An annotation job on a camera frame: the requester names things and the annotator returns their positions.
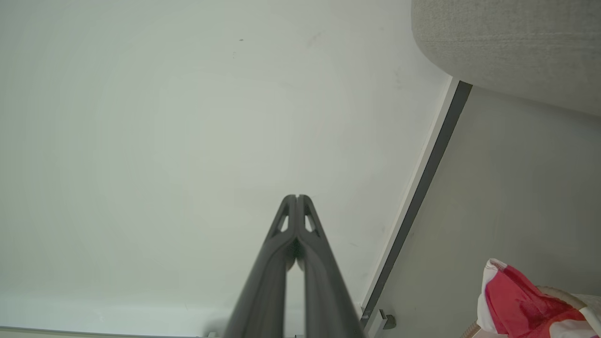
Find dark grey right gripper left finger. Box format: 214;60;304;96
224;195;298;338

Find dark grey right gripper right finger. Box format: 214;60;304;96
298;195;367;338

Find red and white garment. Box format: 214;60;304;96
477;258;601;338

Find white laundry basket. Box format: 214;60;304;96
462;284;601;338

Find black and white baseboard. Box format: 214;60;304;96
359;77;473;330

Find grey fabric sofa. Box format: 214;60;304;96
411;0;601;118

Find grey metal floor bracket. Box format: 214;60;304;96
375;308;397;337

